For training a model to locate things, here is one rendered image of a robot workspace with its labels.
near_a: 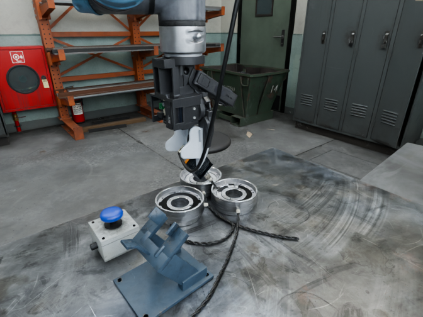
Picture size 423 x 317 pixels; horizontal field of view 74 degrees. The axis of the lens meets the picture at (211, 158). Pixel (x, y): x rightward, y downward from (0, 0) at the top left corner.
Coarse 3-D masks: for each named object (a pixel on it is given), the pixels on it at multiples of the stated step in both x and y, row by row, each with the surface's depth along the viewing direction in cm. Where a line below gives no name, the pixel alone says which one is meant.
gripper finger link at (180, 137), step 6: (192, 126) 55; (174, 132) 54; (180, 132) 55; (186, 132) 55; (174, 138) 54; (180, 138) 55; (186, 138) 55; (168, 144) 54; (174, 144) 55; (180, 144) 56; (168, 150) 54; (174, 150) 55
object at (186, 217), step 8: (160, 192) 63; (168, 192) 65; (176, 192) 65; (192, 192) 65; (200, 192) 63; (160, 200) 62; (168, 200) 62; (176, 200) 63; (184, 200) 63; (192, 200) 62; (160, 208) 57; (176, 208) 59; (184, 208) 59; (192, 208) 57; (200, 208) 59; (168, 216) 57; (176, 216) 57; (184, 216) 57; (192, 216) 58; (168, 224) 59; (184, 224) 58
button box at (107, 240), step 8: (128, 216) 54; (96, 224) 52; (104, 224) 51; (120, 224) 51; (128, 224) 52; (136, 224) 52; (96, 232) 50; (104, 232) 50; (112, 232) 50; (120, 232) 50; (128, 232) 50; (136, 232) 51; (96, 240) 50; (104, 240) 48; (112, 240) 49; (120, 240) 50; (96, 248) 51; (104, 248) 48; (112, 248) 49; (120, 248) 50; (104, 256) 49; (112, 256) 50
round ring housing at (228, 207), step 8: (216, 184) 67; (224, 184) 68; (232, 184) 69; (248, 184) 67; (216, 192) 65; (224, 192) 65; (232, 192) 67; (240, 192) 66; (256, 192) 63; (216, 200) 62; (224, 200) 60; (232, 200) 62; (248, 200) 60; (256, 200) 63; (216, 208) 64; (224, 208) 61; (232, 208) 60; (240, 208) 60; (248, 208) 61
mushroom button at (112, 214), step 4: (108, 208) 51; (112, 208) 51; (116, 208) 51; (120, 208) 52; (104, 212) 50; (108, 212) 50; (112, 212) 50; (116, 212) 50; (120, 212) 51; (100, 216) 50; (104, 216) 49; (108, 216) 49; (112, 216) 49; (116, 216) 50; (120, 216) 50; (104, 220) 49; (108, 220) 49; (112, 220) 49; (116, 220) 50; (112, 224) 51
